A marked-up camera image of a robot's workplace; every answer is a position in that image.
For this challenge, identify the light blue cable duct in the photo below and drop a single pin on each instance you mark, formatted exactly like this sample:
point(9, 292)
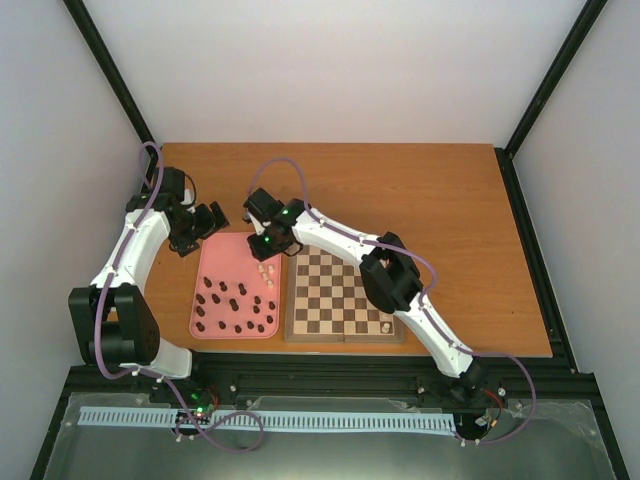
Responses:
point(272, 421)

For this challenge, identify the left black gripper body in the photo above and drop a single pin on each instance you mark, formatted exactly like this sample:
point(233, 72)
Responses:
point(194, 228)

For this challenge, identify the wooden chess board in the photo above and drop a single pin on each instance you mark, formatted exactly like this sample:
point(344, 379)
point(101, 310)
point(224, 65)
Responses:
point(326, 303)

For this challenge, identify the pink plastic tray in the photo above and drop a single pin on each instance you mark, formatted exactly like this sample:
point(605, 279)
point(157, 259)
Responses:
point(236, 296)

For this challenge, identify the transparent plastic sheet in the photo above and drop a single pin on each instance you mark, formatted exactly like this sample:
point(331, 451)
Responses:
point(561, 443)

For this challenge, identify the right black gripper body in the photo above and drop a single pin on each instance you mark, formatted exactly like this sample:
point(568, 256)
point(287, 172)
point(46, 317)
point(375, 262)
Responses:
point(270, 248)

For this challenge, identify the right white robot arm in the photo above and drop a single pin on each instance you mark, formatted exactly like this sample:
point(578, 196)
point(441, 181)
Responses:
point(390, 277)

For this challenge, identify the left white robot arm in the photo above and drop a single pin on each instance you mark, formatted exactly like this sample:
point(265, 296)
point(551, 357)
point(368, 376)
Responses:
point(112, 321)

